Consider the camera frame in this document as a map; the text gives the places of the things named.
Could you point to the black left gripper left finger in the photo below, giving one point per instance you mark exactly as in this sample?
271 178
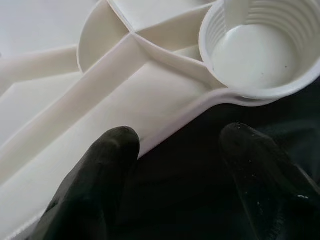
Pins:
95 187

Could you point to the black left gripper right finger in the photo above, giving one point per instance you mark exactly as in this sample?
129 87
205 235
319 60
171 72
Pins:
262 175

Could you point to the white plastic tabletop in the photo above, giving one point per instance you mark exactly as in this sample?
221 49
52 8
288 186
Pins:
100 95

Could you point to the black tablecloth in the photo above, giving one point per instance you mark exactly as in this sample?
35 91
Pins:
187 150

